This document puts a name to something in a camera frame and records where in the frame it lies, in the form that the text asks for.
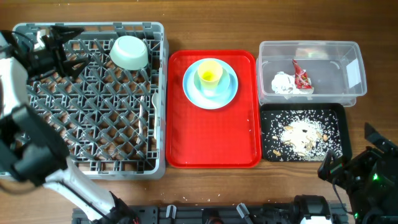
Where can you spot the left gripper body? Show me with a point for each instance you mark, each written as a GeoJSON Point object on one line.
{"type": "Point", "coordinates": [50, 59]}

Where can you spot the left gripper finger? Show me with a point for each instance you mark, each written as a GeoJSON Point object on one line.
{"type": "Point", "coordinates": [64, 34]}
{"type": "Point", "coordinates": [73, 68]}

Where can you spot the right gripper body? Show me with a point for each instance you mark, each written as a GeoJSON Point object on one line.
{"type": "Point", "coordinates": [349, 173]}

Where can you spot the green bowl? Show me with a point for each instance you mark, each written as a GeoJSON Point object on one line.
{"type": "Point", "coordinates": [129, 52]}

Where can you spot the rice and food scraps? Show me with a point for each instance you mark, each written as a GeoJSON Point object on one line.
{"type": "Point", "coordinates": [299, 135]}

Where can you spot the red snack wrapper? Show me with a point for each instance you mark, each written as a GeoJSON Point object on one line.
{"type": "Point", "coordinates": [302, 80]}

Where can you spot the white plastic spoon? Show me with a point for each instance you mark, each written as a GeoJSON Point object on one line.
{"type": "Point", "coordinates": [155, 103]}

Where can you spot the white plastic fork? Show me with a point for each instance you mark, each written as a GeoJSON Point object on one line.
{"type": "Point", "coordinates": [141, 113]}

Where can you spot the white tissue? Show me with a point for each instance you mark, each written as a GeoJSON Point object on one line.
{"type": "Point", "coordinates": [284, 83]}

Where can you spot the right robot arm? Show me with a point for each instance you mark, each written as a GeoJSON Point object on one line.
{"type": "Point", "coordinates": [369, 179]}

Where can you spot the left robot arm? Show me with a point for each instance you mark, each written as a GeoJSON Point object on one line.
{"type": "Point", "coordinates": [32, 150]}

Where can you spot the grey dishwasher rack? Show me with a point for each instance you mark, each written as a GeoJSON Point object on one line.
{"type": "Point", "coordinates": [97, 115]}

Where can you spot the clear plastic bin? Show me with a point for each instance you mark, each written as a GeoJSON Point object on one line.
{"type": "Point", "coordinates": [335, 69]}

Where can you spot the black plastic tray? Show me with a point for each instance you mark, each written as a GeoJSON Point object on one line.
{"type": "Point", "coordinates": [337, 108]}

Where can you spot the light blue plate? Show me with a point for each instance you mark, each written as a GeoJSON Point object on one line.
{"type": "Point", "coordinates": [195, 97]}

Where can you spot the red plastic tray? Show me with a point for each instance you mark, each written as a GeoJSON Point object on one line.
{"type": "Point", "coordinates": [224, 138]}

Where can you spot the yellow plastic cup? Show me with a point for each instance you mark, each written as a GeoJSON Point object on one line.
{"type": "Point", "coordinates": [210, 73]}

